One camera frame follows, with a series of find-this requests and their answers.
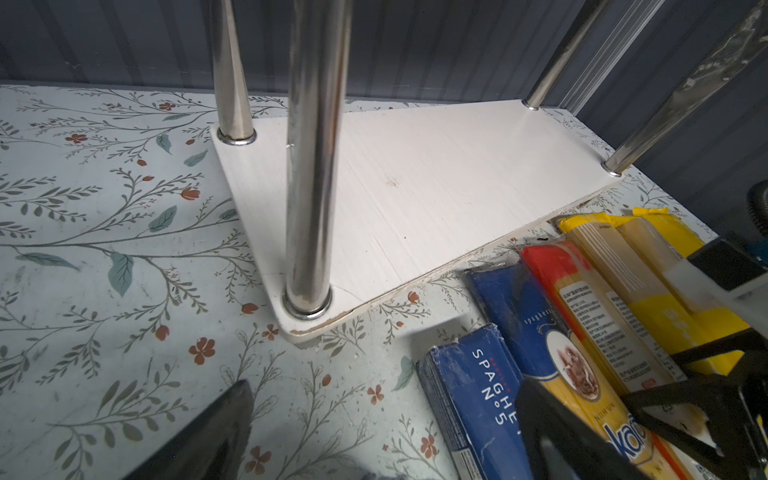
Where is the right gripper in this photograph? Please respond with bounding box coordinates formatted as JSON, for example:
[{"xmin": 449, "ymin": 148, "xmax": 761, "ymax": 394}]
[{"xmin": 623, "ymin": 237, "xmax": 767, "ymax": 479}]

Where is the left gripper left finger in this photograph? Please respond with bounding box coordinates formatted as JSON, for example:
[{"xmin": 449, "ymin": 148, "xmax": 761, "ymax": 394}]
[{"xmin": 127, "ymin": 380, "xmax": 254, "ymax": 479}]

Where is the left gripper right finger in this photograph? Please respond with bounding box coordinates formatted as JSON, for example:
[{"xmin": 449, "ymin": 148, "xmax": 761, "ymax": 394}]
[{"xmin": 516, "ymin": 379, "xmax": 646, "ymax": 480}]

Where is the yellow pastatime bag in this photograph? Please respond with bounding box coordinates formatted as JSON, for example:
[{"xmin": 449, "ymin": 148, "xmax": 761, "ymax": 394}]
[
  {"xmin": 557, "ymin": 213, "xmax": 749, "ymax": 355},
  {"xmin": 620, "ymin": 208, "xmax": 706, "ymax": 258}
]

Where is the red spaghetti bag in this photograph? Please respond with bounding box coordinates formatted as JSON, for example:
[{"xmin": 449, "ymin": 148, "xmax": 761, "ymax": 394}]
[{"xmin": 519, "ymin": 238, "xmax": 721, "ymax": 480}]

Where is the white two-tier shelf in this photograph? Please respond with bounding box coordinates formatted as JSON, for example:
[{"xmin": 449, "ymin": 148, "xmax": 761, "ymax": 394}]
[{"xmin": 210, "ymin": 1, "xmax": 767, "ymax": 344}]

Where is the blue yellow spaghetti bag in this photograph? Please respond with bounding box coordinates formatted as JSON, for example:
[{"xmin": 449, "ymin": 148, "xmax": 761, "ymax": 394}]
[{"xmin": 463, "ymin": 263, "xmax": 683, "ymax": 479}]

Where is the blue Barilla spaghetti box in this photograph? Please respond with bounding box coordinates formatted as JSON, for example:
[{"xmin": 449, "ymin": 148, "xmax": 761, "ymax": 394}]
[{"xmin": 416, "ymin": 325, "xmax": 533, "ymax": 479}]

